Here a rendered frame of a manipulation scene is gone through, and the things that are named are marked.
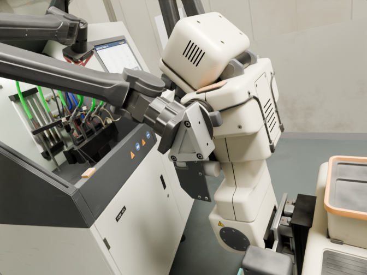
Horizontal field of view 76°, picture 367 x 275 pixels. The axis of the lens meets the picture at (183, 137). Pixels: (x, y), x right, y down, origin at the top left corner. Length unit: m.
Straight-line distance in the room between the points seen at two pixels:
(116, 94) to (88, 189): 0.54
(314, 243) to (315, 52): 2.06
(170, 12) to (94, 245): 0.93
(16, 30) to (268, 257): 0.85
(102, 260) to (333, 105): 2.34
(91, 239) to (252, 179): 0.67
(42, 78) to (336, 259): 0.73
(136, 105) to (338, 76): 2.26
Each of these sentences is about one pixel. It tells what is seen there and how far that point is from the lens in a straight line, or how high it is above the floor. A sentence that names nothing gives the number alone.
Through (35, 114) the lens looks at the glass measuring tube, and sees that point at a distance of 1.54.
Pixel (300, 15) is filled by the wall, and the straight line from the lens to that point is 2.55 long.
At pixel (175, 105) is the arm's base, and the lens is 0.50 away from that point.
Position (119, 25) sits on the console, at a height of 1.52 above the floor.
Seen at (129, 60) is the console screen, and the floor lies 1.26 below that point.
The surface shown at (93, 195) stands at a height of 0.88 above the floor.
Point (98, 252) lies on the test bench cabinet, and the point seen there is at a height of 0.65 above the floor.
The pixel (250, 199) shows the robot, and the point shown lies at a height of 0.88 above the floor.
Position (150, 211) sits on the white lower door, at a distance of 1.38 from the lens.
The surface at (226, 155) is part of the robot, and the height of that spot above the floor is 1.02.
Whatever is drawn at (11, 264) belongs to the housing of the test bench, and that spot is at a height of 0.49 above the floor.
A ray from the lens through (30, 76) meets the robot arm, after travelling 0.50.
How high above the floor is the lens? 1.36
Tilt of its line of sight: 24 degrees down
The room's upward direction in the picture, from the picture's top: 16 degrees counter-clockwise
